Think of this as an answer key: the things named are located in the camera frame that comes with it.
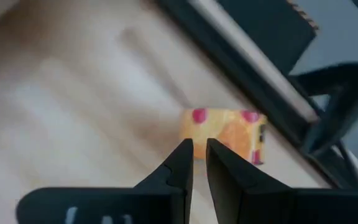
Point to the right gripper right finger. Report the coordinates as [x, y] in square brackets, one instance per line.
[253, 202]

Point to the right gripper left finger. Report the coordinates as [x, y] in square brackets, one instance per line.
[154, 202]

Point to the small yellow box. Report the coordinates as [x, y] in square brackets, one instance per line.
[225, 130]

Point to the black hazard-striped floor mat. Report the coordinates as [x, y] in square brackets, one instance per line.
[259, 28]

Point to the black aluminium table frame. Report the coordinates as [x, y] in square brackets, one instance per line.
[235, 62]

